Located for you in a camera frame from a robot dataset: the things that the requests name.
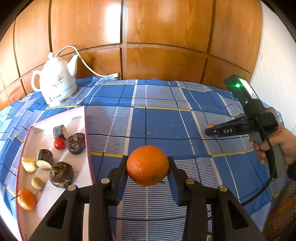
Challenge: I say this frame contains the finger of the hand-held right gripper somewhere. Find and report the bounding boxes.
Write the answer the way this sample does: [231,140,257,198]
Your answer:
[205,117,249,137]

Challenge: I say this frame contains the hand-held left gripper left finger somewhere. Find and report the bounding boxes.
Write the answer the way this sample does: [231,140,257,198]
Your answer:
[28,156,129,241]

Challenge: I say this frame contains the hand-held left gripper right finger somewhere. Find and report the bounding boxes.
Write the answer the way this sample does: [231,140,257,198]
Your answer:
[167,157,266,241]

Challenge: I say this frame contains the orange mandarin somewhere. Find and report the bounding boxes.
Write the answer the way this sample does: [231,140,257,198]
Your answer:
[17,188,37,211]
[126,146,170,186]

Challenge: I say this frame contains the dark brown water chestnut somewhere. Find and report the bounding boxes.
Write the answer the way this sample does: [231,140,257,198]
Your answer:
[49,161,74,189]
[66,133,86,155]

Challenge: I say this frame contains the small red tomato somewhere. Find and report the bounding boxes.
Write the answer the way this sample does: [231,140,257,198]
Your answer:
[54,137,66,151]

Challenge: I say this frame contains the pink rectangular tray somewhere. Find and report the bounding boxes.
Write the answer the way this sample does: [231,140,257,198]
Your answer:
[15,106,96,241]

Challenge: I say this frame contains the small dark sugarcane chunk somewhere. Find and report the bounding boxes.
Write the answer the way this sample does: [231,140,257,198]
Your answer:
[53,125,68,140]

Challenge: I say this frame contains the pale yellow apple wedge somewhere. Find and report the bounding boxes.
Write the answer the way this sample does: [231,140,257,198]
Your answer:
[21,156,38,173]

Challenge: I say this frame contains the person's right hand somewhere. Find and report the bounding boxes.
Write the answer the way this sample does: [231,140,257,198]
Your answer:
[249,125,296,166]

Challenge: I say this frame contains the blue checked cloth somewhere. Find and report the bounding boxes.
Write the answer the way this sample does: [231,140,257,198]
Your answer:
[0,76,285,241]

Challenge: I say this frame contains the brown wicker chair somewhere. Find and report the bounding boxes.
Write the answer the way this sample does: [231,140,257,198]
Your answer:
[264,178,296,240]

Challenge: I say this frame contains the wooden panelled wardrobe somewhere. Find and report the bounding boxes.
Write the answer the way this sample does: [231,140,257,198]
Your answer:
[0,0,263,109]

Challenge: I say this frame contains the white ceramic electric kettle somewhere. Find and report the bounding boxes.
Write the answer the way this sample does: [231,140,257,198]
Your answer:
[31,52,79,108]

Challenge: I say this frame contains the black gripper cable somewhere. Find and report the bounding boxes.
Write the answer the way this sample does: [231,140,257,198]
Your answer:
[242,133,278,205]

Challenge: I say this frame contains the white kettle power cable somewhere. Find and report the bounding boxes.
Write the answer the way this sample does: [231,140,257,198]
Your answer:
[55,46,114,78]

